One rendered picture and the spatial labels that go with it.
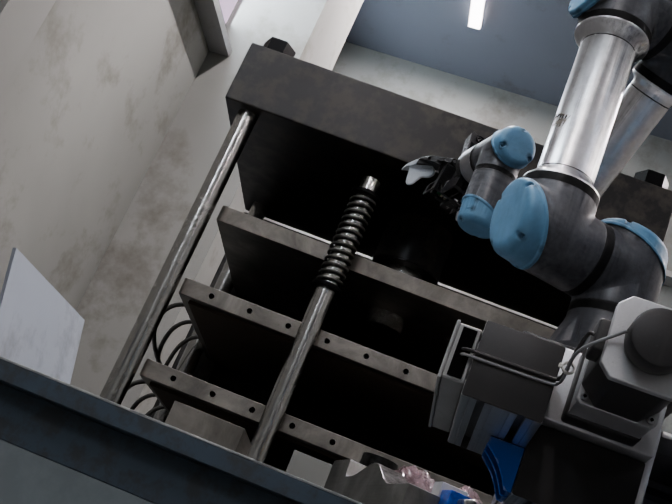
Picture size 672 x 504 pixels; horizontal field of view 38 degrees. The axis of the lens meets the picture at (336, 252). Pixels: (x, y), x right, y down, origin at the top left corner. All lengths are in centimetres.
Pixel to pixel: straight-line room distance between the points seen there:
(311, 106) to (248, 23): 487
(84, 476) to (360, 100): 147
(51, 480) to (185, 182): 536
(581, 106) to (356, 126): 139
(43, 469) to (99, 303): 505
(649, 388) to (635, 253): 50
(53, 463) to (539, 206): 96
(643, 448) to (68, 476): 102
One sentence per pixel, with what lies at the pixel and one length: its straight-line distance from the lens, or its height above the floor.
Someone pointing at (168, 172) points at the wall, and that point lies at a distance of 710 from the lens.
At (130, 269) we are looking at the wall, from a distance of 685.
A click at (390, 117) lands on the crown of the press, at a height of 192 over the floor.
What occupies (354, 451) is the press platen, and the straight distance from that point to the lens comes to 259.
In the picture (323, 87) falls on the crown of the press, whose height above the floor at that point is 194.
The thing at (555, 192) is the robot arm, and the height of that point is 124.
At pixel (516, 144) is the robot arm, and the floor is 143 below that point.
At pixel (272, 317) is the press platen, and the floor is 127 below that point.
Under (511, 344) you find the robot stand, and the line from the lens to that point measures 106.
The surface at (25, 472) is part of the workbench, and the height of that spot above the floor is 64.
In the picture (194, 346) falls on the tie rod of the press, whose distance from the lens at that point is 330.
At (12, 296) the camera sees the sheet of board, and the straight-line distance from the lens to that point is 519.
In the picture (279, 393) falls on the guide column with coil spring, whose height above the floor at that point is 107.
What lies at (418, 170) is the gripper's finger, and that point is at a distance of 192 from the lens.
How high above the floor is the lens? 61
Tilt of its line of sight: 19 degrees up
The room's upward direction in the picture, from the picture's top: 23 degrees clockwise
